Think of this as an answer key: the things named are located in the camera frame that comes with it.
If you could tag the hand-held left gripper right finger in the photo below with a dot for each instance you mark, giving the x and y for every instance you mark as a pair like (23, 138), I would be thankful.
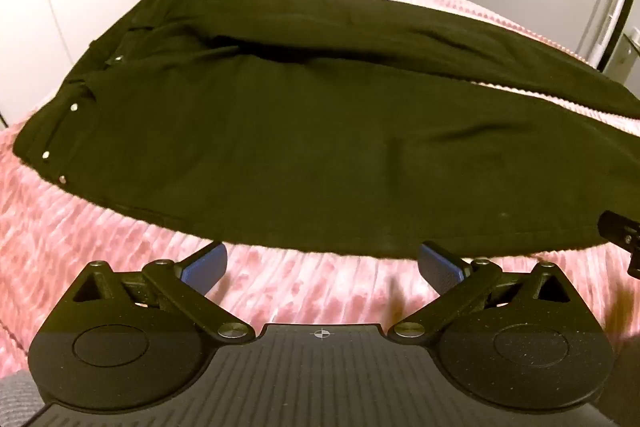
(441, 268)

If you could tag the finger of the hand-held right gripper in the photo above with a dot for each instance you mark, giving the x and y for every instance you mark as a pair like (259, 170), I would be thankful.
(622, 234)

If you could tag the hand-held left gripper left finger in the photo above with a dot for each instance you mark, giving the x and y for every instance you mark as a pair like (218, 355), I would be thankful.
(207, 263)

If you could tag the black pants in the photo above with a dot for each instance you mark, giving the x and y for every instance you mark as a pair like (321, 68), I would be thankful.
(320, 157)

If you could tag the pink ribbed blanket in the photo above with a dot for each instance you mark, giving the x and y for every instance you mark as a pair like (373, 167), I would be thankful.
(310, 292)

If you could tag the white standing appliance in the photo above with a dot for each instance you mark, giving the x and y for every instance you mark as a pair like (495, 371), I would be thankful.
(612, 7)

